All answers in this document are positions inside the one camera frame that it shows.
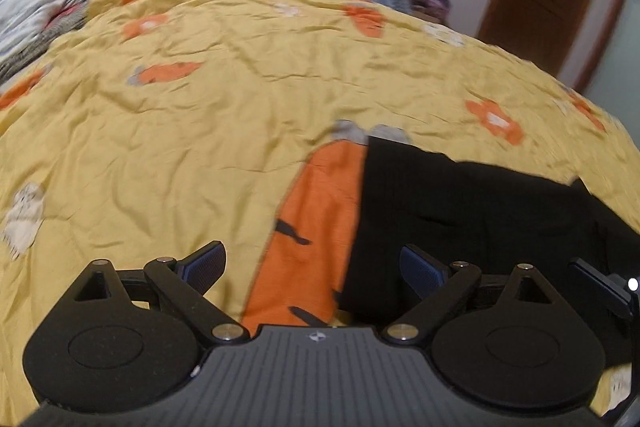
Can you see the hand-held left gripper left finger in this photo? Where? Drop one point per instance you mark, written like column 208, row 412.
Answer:
column 206, row 264

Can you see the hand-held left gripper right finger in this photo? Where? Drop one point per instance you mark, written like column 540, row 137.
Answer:
column 422, row 271

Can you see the black pants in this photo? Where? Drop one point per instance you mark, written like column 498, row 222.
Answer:
column 475, row 217

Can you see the patterned grey white bedding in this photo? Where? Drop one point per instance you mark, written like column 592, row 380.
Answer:
column 35, row 7

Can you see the yellow flower-print blanket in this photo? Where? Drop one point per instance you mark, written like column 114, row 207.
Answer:
column 200, row 117

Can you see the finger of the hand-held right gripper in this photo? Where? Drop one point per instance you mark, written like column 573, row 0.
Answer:
column 595, row 279

